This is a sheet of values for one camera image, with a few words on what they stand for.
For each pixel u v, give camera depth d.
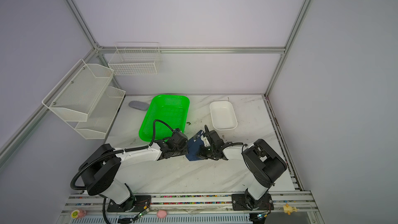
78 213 0.67
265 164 0.46
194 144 0.93
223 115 1.04
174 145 0.68
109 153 0.46
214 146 0.73
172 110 1.11
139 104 1.11
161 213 0.70
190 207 0.73
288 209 0.68
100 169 0.45
